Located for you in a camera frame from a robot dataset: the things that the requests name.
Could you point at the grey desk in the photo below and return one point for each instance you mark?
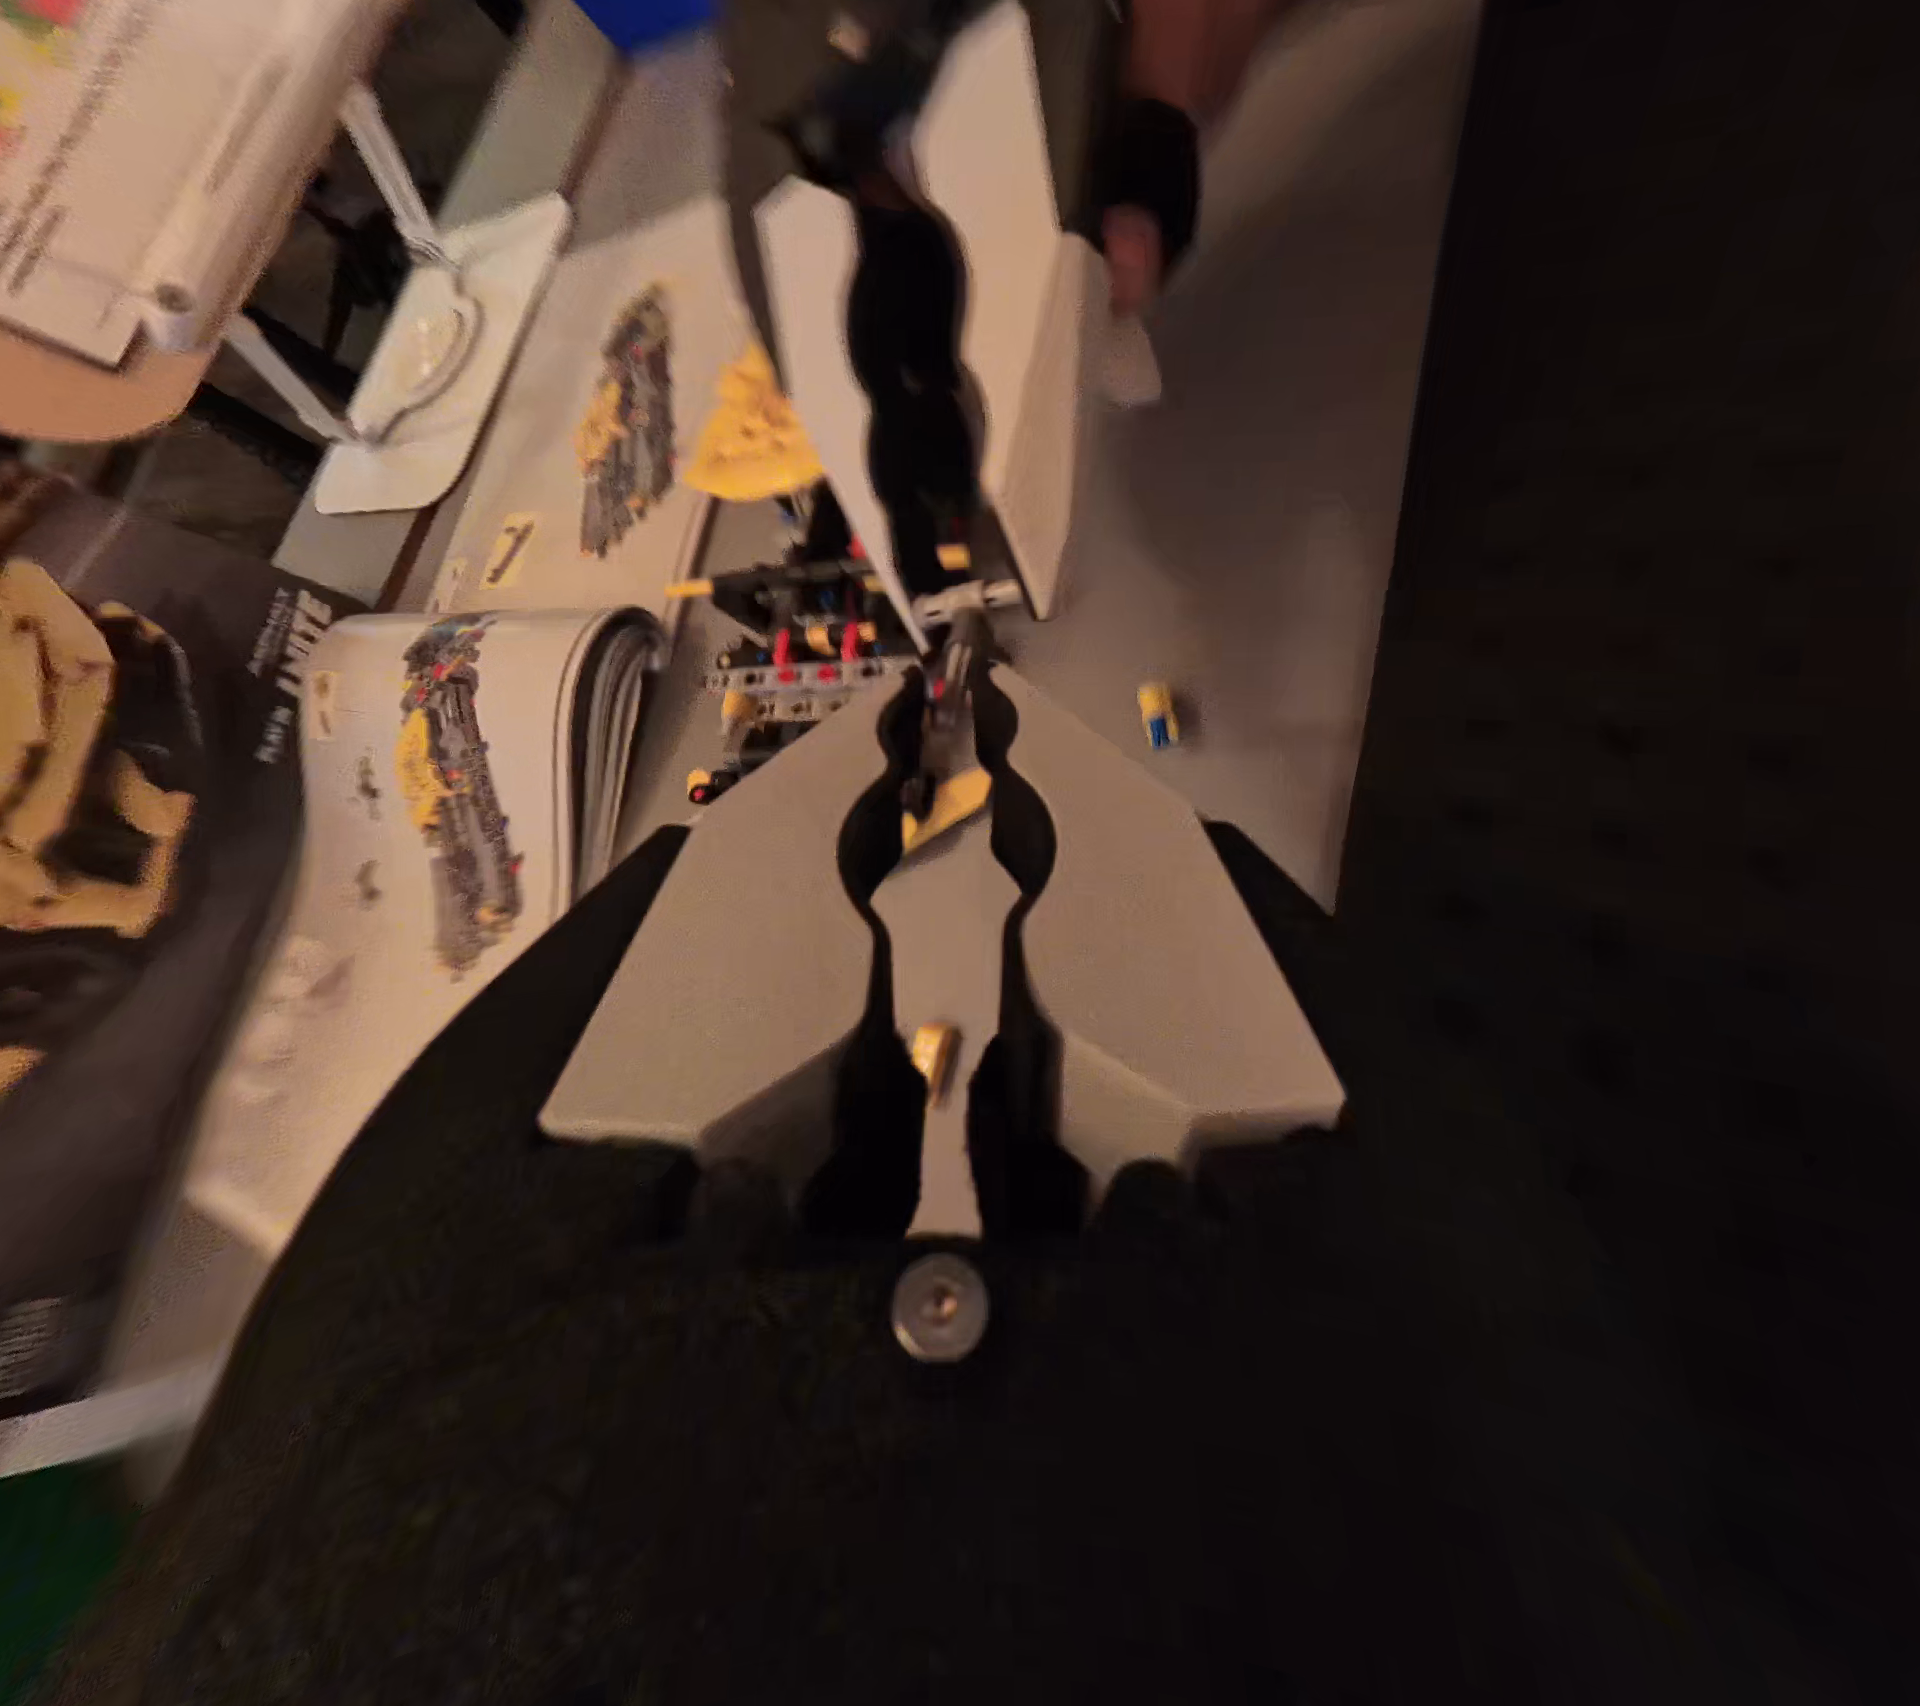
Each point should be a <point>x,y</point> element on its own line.
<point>1275,537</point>

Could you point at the toy car set box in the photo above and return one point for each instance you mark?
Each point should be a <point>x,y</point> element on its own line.
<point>91,986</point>

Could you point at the small black pin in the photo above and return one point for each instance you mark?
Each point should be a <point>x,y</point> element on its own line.
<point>956,652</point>

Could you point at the open instruction booklet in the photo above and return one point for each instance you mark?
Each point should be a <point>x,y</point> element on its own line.
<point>494,687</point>

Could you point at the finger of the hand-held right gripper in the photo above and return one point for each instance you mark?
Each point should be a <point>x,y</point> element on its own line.
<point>1029,310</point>
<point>811,356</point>

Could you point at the small yellow toy piece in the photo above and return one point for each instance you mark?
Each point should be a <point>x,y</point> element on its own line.
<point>1153,700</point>

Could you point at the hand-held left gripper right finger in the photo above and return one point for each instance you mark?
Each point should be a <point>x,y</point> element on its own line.
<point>1171,970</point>

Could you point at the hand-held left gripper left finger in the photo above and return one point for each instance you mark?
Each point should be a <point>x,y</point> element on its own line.
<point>720,986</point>

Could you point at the green plastic bin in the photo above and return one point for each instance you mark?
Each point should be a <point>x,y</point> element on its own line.
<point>45,1571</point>

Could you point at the toy car chassis model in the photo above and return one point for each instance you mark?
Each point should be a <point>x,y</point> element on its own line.
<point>743,446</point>

